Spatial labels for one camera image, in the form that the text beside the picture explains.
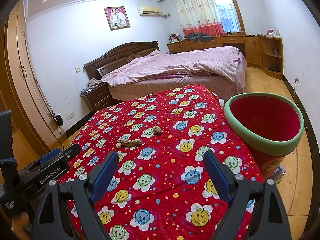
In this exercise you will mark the framed wall photo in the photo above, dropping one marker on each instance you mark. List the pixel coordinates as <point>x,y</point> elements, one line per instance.
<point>117,18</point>

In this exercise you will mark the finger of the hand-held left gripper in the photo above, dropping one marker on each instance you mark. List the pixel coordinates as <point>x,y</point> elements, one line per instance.
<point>73,152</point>
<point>51,156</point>

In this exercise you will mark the red bin with green rim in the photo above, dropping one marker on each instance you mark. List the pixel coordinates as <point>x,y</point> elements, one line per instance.
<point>265,120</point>

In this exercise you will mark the flat black item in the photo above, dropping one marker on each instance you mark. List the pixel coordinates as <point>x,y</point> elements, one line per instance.
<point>271,68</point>

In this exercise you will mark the dark clothes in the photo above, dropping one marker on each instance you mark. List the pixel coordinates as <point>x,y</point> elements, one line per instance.
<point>200,37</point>

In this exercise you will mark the black power adapter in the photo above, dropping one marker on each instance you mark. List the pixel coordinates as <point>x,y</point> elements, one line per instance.
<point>59,120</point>

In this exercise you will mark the air conditioner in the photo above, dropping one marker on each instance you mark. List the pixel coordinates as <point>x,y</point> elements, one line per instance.
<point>149,10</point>

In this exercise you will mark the person's left hand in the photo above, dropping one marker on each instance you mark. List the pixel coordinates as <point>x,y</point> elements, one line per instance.
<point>21,227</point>

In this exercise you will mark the clothes pile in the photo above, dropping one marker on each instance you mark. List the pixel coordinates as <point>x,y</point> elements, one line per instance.
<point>93,83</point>

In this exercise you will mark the patterned curtain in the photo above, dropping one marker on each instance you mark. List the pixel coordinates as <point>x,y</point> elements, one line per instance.
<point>197,10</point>

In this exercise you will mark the wall switch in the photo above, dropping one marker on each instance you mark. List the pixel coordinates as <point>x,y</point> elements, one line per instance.
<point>78,69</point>

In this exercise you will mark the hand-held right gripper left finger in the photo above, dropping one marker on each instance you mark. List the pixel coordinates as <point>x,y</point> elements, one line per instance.
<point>105,177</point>

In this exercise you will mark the wooden wardrobe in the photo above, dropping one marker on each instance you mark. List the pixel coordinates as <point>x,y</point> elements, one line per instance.
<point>17,80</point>

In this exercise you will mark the red printed blanket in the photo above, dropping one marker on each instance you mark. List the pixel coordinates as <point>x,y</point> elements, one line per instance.
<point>162,160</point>

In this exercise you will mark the bed with pink cover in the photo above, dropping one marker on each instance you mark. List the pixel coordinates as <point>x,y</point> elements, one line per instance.
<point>175,63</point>

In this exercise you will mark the wooden nightstand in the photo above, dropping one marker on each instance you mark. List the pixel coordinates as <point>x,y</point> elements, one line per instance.
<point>98,97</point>

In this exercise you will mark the wooden cabinet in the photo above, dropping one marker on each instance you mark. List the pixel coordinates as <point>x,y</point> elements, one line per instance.
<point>252,50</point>

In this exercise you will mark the wooden headboard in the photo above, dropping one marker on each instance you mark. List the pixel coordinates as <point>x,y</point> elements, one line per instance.
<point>117,55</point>

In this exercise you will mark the window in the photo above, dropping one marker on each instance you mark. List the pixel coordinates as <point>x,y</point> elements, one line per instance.
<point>228,10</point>

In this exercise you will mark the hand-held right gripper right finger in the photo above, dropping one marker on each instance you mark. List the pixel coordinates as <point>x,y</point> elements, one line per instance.
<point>216,175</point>

